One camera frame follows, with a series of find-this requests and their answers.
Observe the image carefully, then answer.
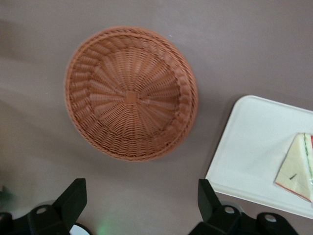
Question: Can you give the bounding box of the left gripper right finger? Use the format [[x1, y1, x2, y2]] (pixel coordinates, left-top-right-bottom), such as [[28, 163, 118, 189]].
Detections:
[[189, 178, 300, 235]]

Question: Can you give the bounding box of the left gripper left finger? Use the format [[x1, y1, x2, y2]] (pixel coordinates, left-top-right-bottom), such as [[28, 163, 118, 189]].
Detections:
[[0, 178, 88, 235]]

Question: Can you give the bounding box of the triangle sandwich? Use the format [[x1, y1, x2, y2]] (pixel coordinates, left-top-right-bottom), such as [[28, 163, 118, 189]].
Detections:
[[273, 132, 313, 203]]

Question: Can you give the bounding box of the cream plastic tray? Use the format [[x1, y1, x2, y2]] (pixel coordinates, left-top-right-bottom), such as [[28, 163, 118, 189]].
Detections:
[[204, 94, 313, 221]]

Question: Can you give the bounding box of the round brown wicker basket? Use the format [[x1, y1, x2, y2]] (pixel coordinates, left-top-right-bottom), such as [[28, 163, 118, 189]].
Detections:
[[64, 25, 198, 163]]

